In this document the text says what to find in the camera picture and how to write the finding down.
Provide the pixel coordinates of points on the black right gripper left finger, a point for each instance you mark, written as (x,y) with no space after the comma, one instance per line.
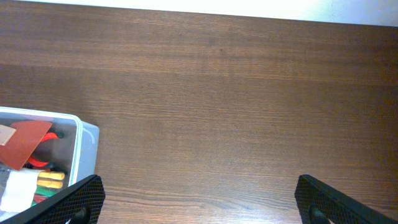
(79,203)

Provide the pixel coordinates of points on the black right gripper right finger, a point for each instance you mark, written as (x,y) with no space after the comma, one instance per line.
(317,202)

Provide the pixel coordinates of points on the clear case coloured screwdrivers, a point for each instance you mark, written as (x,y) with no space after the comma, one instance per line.
(22,188)

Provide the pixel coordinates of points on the red handled side cutters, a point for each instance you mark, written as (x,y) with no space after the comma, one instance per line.
(42,157)

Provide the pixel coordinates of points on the clear plastic container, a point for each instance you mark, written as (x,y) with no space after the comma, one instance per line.
(75,154)

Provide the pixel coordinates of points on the orange scraper wooden handle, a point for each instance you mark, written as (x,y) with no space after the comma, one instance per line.
(23,142)

